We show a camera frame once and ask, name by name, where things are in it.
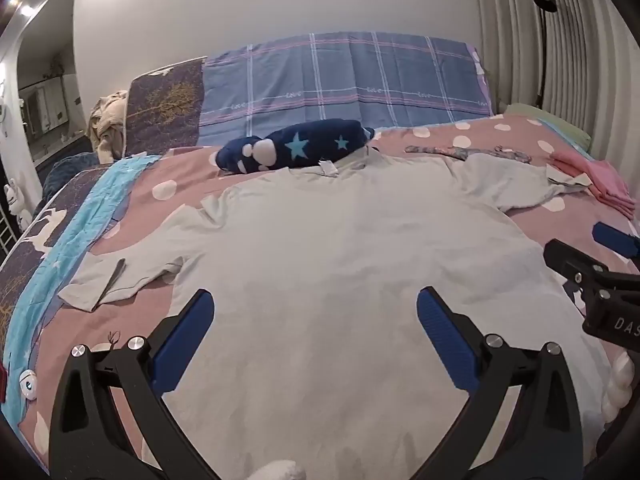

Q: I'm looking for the light grey t-shirt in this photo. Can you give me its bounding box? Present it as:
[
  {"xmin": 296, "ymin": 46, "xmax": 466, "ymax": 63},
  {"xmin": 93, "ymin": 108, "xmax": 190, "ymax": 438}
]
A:
[{"xmin": 60, "ymin": 148, "xmax": 610, "ymax": 479}]

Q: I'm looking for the beige clothes pile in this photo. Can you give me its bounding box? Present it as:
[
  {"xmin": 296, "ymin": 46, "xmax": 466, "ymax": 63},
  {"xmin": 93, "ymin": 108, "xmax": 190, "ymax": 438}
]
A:
[{"xmin": 86, "ymin": 90, "xmax": 128, "ymax": 165}]

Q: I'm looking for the white gloved right hand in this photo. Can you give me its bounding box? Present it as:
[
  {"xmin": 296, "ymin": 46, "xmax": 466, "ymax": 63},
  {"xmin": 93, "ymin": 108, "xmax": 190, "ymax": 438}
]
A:
[{"xmin": 601, "ymin": 351, "xmax": 634, "ymax": 424}]

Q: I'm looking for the pink folded garment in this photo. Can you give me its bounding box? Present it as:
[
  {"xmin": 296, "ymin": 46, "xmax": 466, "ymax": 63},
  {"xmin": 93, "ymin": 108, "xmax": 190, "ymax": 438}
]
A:
[{"xmin": 550, "ymin": 151, "xmax": 637, "ymax": 220}]

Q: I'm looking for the green bed sheet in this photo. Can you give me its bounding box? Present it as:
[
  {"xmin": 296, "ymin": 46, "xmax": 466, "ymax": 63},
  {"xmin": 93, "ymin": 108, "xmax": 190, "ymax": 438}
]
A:
[{"xmin": 504, "ymin": 103, "xmax": 592, "ymax": 153}]

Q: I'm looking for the light blue quilt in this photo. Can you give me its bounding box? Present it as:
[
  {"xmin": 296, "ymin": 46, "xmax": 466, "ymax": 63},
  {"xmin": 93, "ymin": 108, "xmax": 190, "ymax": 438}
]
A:
[{"xmin": 2, "ymin": 155, "xmax": 160, "ymax": 420}]

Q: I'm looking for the floral patterned small garment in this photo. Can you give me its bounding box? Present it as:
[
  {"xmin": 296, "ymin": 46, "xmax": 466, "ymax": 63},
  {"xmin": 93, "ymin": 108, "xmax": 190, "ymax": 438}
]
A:
[{"xmin": 405, "ymin": 145, "xmax": 532, "ymax": 164}]

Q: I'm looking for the grey striped curtain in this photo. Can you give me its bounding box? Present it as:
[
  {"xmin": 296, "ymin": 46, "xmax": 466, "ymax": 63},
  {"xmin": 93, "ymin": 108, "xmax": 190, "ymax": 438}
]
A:
[{"xmin": 478, "ymin": 0, "xmax": 639, "ymax": 195}]

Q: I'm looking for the pink polka dot blanket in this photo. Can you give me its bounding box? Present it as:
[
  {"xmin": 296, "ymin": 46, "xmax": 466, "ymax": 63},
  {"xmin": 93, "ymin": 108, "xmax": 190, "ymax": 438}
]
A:
[{"xmin": 20, "ymin": 115, "xmax": 639, "ymax": 479}]

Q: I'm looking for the black floor lamp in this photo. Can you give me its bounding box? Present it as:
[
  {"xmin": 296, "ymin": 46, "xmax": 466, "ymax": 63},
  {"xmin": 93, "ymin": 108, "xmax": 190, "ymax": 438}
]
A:
[{"xmin": 534, "ymin": 0, "xmax": 558, "ymax": 110}]

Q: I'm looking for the blue plaid pillow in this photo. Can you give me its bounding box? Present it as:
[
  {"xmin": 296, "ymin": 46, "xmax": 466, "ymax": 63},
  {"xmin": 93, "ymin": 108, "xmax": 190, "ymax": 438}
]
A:
[{"xmin": 198, "ymin": 32, "xmax": 492, "ymax": 146}]

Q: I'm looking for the navy star pattern garment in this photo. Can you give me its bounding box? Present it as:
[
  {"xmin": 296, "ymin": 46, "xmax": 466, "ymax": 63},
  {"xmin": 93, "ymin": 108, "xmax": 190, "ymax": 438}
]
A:
[{"xmin": 215, "ymin": 119, "xmax": 375, "ymax": 174}]

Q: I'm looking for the dark tree pattern pillow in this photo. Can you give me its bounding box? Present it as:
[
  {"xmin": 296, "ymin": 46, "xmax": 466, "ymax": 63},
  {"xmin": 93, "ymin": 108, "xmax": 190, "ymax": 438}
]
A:
[{"xmin": 125, "ymin": 58, "xmax": 206, "ymax": 155}]

